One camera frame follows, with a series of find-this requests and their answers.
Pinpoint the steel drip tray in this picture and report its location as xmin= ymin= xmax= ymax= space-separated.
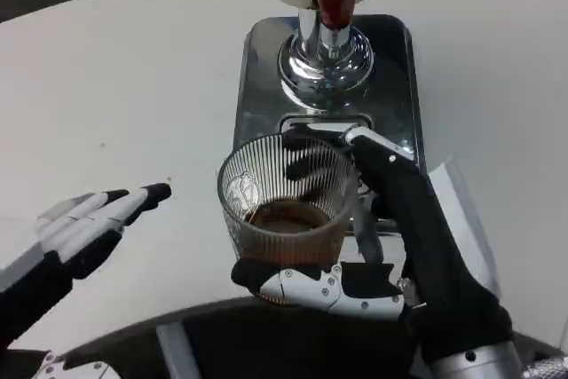
xmin=232 ymin=13 xmax=430 ymax=265

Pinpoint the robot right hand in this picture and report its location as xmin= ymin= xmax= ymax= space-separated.
xmin=230 ymin=123 xmax=514 ymax=367

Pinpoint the clear ribbed glass cup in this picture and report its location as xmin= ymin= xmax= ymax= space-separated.
xmin=216 ymin=132 xmax=360 ymax=309

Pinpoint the white table frame bar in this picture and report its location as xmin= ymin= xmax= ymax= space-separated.
xmin=154 ymin=320 xmax=201 ymax=379

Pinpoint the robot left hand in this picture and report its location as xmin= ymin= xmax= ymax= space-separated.
xmin=0 ymin=182 xmax=173 ymax=379

